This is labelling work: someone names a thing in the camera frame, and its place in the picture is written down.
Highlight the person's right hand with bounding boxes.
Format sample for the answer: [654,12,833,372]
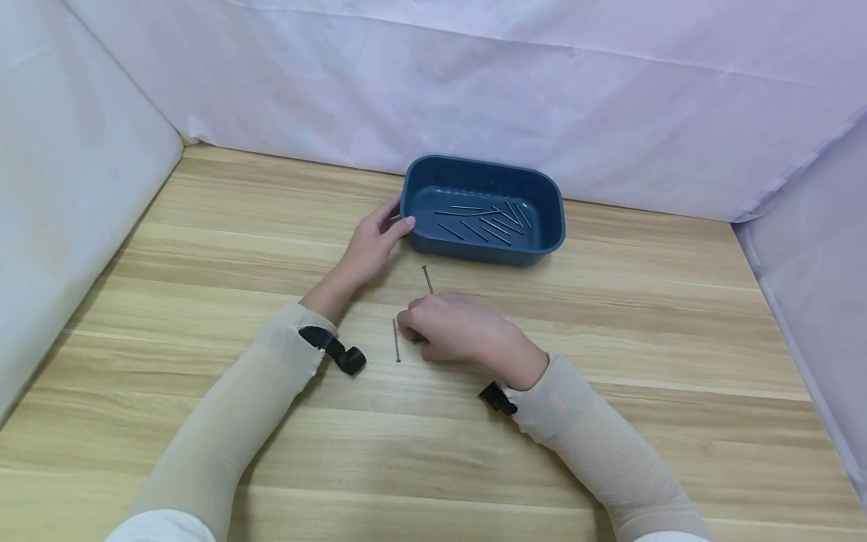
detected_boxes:
[396,292,528,379]

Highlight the person's left hand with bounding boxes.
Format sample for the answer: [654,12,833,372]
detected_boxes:
[336,195,416,290]

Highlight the dark blue plastic tray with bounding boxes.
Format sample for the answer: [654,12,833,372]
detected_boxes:
[399,154,567,267]

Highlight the person's left forearm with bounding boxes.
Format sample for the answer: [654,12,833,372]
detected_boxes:
[105,265,371,542]

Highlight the person's right forearm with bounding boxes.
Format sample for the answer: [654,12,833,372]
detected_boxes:
[497,336,716,542]

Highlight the black wrist band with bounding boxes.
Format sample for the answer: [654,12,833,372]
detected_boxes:
[478,380,520,417]
[298,325,368,376]

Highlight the pile of steel nails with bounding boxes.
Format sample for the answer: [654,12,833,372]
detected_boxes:
[433,199,534,246]

